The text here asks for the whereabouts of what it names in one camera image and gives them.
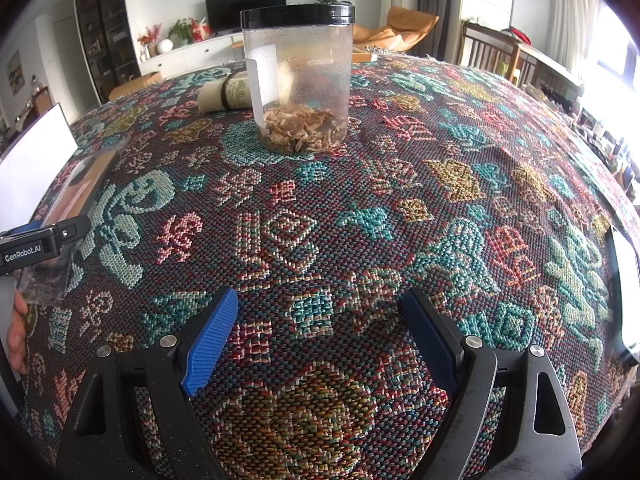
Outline white flat board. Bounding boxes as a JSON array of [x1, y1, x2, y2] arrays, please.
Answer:
[[0, 102, 80, 233]]

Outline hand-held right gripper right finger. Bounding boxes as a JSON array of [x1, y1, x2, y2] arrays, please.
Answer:
[[400, 287, 583, 480]]

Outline clear plastic jar black lid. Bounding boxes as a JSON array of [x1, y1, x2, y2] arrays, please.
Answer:
[[240, 4, 356, 153]]

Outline grey curtain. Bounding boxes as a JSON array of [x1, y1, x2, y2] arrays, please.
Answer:
[[417, 0, 453, 63]]

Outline dark display shelf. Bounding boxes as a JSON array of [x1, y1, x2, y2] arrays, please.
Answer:
[[74, 0, 141, 103]]

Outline black smartphone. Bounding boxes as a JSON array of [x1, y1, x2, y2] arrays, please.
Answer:
[[607, 225, 640, 356]]

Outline clear plastic bag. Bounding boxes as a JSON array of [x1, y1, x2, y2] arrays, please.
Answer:
[[20, 135, 131, 306]]

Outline black television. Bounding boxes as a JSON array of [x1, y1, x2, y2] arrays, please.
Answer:
[[205, 0, 287, 36]]

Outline cardboard tube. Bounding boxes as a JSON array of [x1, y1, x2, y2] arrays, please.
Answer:
[[197, 72, 251, 113]]

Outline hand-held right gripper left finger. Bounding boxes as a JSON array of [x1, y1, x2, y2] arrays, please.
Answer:
[[56, 287, 240, 480]]

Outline green plant red ornaments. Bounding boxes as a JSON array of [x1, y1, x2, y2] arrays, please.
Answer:
[[167, 17, 211, 46]]

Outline framed wall picture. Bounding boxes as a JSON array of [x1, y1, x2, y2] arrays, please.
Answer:
[[6, 50, 26, 93]]

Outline person's left hand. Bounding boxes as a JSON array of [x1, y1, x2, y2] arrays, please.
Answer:
[[6, 291, 30, 375]]

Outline orange lounge chair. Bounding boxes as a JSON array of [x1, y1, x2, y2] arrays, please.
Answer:
[[352, 6, 440, 53]]

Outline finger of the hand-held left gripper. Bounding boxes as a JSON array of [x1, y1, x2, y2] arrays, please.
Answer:
[[0, 215, 92, 243]]

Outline colourful woven patterned blanket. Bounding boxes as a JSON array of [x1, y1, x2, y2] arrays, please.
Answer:
[[10, 52, 640, 480]]

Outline wooden chair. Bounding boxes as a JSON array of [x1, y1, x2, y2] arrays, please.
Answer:
[[460, 20, 521, 81]]

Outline wooden table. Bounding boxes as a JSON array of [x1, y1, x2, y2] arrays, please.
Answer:
[[515, 42, 583, 96]]

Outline red flower plant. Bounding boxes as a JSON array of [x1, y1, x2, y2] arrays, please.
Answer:
[[137, 24, 163, 58]]

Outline cardboard box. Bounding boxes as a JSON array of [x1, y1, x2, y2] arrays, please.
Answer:
[[107, 71, 163, 102]]

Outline white low cabinet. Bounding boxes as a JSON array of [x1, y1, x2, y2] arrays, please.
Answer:
[[137, 30, 251, 78]]

